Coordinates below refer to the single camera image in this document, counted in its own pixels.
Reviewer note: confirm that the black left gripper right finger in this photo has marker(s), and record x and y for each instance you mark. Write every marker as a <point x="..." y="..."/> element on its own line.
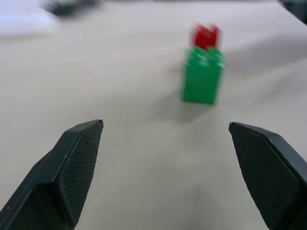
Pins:
<point x="268" y="175"/>

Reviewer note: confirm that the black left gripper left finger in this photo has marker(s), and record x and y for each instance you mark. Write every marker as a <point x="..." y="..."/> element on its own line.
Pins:
<point x="60" y="177"/>

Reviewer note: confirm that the green cube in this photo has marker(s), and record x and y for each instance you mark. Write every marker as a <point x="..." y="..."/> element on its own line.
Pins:
<point x="202" y="76"/>

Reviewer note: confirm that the red cube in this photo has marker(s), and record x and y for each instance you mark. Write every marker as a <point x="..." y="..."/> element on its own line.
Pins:
<point x="206" y="36"/>

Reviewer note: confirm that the dark blurred corner object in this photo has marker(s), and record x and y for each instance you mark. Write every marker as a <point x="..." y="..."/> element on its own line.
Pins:
<point x="296" y="8"/>

